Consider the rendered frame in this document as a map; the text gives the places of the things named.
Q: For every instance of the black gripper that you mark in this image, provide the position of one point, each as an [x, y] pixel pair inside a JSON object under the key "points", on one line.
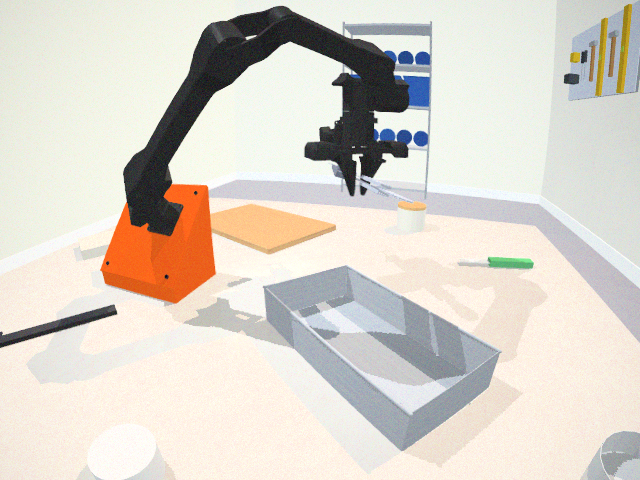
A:
{"points": [[357, 131]]}

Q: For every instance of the dark grey spatula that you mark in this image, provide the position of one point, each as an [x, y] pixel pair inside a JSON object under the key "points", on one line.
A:
{"points": [[55, 326]]}

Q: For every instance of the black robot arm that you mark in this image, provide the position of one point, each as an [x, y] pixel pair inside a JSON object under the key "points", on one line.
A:
{"points": [[222, 54]]}

